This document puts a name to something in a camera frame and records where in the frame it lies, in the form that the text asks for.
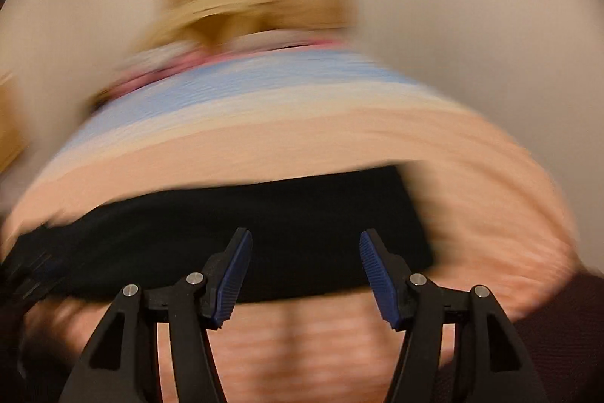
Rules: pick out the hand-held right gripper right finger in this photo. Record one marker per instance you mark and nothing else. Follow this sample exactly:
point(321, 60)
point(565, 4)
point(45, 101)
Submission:
point(380, 285)

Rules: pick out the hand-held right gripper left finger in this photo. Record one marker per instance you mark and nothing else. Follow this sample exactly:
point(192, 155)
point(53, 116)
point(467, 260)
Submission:
point(231, 285)

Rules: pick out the black pants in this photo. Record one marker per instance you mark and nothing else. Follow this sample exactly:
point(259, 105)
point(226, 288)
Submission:
point(292, 223)

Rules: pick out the pink and blue dotted bedsheet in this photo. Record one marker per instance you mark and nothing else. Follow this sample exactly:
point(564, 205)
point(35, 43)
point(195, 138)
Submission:
point(330, 138)

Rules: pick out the dark maroon cloth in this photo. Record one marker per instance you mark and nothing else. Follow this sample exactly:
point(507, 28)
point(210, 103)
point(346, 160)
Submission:
point(557, 337)

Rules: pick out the pink blanket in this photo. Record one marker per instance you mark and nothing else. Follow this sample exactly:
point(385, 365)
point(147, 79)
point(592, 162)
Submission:
point(141, 77)

